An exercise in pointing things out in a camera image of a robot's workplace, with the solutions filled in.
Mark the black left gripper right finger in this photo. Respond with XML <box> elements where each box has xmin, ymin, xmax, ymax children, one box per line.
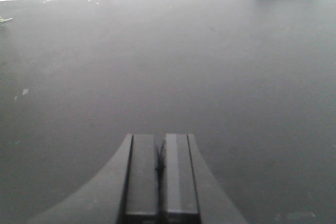
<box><xmin>160</xmin><ymin>134</ymin><xmax>247</xmax><ymax>223</ymax></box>

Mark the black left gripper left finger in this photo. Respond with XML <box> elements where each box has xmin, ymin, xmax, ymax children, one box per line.
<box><xmin>28</xmin><ymin>134</ymin><xmax>159</xmax><ymax>223</ymax></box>

